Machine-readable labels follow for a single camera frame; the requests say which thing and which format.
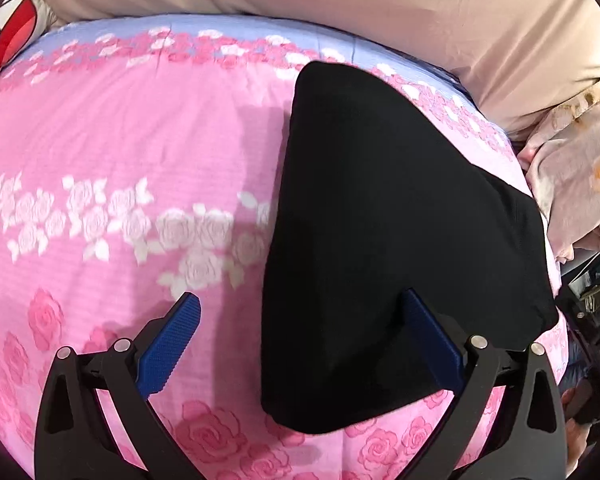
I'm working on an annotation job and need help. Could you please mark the white cartoon face pillow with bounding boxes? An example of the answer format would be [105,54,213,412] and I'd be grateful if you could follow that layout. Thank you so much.
[0,0,56,78]

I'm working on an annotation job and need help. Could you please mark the dark cluttered rack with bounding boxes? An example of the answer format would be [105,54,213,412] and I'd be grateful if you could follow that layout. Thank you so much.
[555,240,600,376]

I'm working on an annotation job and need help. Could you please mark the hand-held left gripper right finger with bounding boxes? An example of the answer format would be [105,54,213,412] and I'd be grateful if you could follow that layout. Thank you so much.
[402,287,568,480]

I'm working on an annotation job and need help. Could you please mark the black pants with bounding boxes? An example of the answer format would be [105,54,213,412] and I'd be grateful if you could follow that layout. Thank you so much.
[260,60,560,433]

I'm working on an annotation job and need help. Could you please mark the pink rose bedsheet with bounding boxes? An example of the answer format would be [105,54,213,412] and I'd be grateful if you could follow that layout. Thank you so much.
[0,14,571,480]

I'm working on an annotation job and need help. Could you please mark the pale floral fleece blanket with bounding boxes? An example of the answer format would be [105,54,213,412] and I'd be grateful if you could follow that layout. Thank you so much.
[517,67,600,263]

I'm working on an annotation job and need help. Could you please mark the person's right hand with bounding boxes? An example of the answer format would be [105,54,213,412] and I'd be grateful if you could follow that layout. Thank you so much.
[565,417,595,463]

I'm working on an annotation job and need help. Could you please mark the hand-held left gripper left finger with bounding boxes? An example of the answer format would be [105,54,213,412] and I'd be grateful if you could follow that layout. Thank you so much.
[34,292,203,480]

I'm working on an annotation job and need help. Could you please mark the beige cloth backdrop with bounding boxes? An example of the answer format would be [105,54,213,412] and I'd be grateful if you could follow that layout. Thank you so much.
[30,0,600,133]

